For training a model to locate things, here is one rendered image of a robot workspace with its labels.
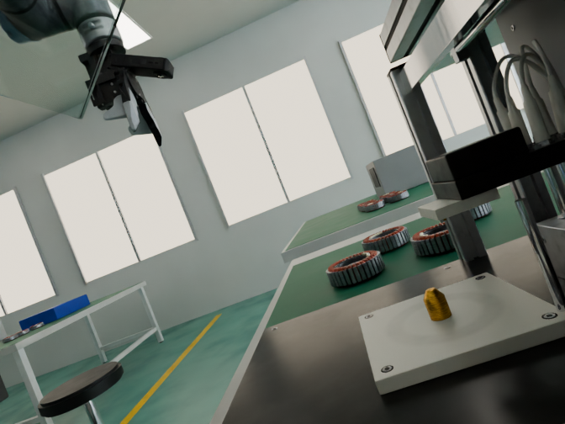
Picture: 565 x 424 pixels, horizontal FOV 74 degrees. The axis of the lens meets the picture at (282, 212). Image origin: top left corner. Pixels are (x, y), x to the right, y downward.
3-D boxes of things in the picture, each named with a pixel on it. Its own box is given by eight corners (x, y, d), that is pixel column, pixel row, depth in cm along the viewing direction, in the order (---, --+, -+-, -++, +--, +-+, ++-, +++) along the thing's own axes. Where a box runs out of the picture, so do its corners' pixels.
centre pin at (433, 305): (434, 323, 34) (423, 295, 34) (428, 316, 36) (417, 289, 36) (454, 315, 34) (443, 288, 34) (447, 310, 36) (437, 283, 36)
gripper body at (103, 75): (112, 119, 78) (90, 65, 77) (150, 104, 78) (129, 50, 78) (94, 109, 70) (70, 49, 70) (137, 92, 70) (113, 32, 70)
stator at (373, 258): (337, 294, 68) (330, 274, 68) (327, 283, 79) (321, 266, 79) (393, 270, 68) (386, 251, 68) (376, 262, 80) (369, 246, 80)
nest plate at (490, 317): (380, 395, 28) (374, 380, 28) (361, 325, 43) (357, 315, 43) (583, 331, 27) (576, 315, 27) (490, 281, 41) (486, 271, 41)
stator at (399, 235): (421, 237, 87) (415, 222, 87) (385, 256, 83) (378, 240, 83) (391, 241, 97) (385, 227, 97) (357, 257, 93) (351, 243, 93)
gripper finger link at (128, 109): (109, 141, 66) (108, 110, 72) (141, 129, 67) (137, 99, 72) (99, 128, 64) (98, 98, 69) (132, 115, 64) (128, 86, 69)
